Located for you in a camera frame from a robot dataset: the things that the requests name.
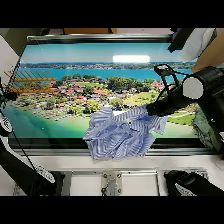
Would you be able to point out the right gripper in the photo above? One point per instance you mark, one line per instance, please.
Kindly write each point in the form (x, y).
(160, 107)

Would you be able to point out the blue striped shirt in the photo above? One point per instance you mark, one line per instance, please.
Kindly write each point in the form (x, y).
(123, 135)

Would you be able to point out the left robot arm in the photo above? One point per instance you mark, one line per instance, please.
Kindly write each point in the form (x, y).
(20, 171)

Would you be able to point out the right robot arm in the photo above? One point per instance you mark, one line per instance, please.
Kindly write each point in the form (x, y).
(210, 85)

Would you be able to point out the green patterned garment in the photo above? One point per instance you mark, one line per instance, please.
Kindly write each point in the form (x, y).
(204, 128)

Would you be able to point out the black garment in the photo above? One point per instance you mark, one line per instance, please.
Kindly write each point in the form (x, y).
(179, 39)

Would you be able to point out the white garment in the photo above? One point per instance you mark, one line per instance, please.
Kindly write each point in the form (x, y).
(197, 42)

